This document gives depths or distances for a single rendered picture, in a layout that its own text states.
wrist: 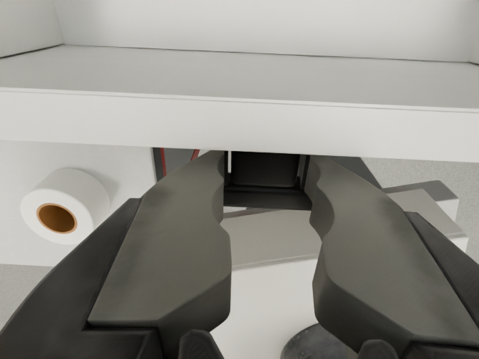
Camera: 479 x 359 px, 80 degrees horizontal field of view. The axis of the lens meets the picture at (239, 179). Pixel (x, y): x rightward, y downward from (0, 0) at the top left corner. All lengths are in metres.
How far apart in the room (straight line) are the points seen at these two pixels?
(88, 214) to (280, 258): 0.19
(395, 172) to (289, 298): 1.05
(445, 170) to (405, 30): 1.22
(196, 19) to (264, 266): 0.19
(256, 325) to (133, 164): 0.21
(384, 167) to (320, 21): 1.12
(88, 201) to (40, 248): 0.15
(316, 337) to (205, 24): 0.29
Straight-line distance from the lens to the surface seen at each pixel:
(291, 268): 0.27
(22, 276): 2.02
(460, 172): 1.43
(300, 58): 0.17
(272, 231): 0.30
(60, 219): 0.36
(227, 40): 0.18
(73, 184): 0.32
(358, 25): 0.19
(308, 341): 0.33
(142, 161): 0.31
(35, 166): 0.36
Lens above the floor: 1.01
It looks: 59 degrees down
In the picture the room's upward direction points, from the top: 176 degrees counter-clockwise
